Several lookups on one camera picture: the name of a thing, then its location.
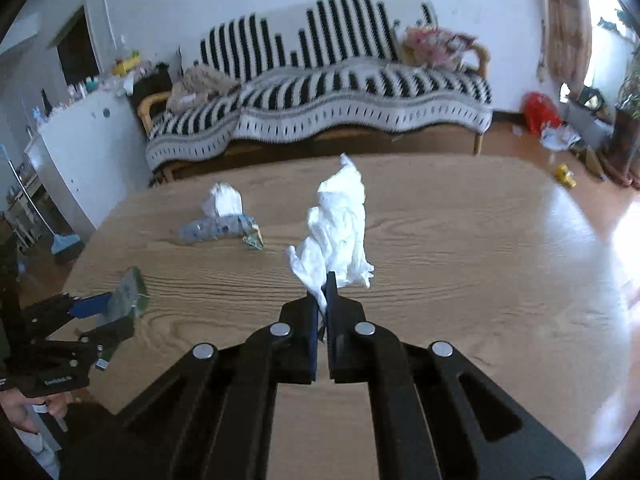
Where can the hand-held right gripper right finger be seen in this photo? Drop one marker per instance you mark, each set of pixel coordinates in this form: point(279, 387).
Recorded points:
point(345, 340)

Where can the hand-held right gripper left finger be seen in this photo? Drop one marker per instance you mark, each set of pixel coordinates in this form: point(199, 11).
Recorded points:
point(314, 345)

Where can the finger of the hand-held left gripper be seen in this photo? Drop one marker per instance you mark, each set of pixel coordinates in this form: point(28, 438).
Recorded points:
point(112, 332)
point(92, 305)

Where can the grey foil packet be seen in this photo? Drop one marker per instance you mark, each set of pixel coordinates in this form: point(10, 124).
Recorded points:
point(125, 295)

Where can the large white tissue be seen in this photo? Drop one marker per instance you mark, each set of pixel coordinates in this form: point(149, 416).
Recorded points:
point(340, 220)

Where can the person's left hand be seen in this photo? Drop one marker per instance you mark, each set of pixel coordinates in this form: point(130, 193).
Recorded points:
point(35, 407)

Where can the blue broom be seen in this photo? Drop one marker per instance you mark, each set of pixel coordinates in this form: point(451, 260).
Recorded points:
point(67, 245)

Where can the grey crumpled plastic bag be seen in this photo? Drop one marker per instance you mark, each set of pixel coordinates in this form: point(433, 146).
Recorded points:
point(215, 227)

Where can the white cabinet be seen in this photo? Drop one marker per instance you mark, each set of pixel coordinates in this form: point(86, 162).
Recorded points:
point(95, 160)

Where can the small crumpled white tissue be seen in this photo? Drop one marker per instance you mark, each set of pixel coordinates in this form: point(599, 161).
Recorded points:
point(222, 200)

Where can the rattan sofa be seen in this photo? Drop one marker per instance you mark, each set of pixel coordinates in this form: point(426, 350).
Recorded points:
point(150, 105)

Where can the black bag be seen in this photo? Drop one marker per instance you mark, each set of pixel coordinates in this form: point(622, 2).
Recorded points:
point(152, 85)

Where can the clutter of bottles and packets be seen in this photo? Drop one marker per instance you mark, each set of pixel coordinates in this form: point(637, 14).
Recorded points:
point(115, 72)

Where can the beige cloth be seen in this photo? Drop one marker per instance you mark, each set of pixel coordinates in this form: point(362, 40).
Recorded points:
point(200, 87)

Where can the black-white striped sofa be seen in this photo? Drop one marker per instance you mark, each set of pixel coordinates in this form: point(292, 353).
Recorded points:
point(350, 90)

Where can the yellow toy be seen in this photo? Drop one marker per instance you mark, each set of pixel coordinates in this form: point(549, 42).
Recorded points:
point(565, 175)

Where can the scattered white papers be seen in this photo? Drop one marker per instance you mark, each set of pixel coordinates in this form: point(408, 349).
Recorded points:
point(560, 137)

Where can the red plastic bag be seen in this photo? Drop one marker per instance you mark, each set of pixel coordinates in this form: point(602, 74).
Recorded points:
point(540, 110)

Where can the brown cardboard piece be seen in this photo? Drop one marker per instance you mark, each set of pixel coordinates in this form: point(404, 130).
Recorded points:
point(590, 160)

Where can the floral cushion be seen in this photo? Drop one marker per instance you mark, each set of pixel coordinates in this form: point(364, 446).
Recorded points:
point(435, 45)

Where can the white low box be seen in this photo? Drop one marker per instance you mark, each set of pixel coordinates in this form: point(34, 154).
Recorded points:
point(590, 115)

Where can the potted green plant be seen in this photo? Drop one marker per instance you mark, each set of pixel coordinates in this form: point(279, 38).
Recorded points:
point(625, 145)

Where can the brown patterned curtain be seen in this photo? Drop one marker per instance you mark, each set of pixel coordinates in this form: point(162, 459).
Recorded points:
point(567, 20)

